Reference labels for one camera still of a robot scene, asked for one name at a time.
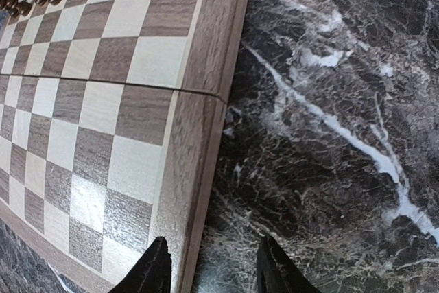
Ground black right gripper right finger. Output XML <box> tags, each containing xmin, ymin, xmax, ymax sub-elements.
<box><xmin>257</xmin><ymin>235</ymin><xmax>320</xmax><ymax>293</ymax></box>

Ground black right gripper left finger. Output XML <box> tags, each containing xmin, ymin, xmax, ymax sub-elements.
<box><xmin>109</xmin><ymin>237</ymin><xmax>171</xmax><ymax>293</ymax></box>

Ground wooden chess board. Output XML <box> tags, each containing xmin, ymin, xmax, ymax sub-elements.
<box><xmin>1</xmin><ymin>0</ymin><xmax>247</xmax><ymax>292</ymax></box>

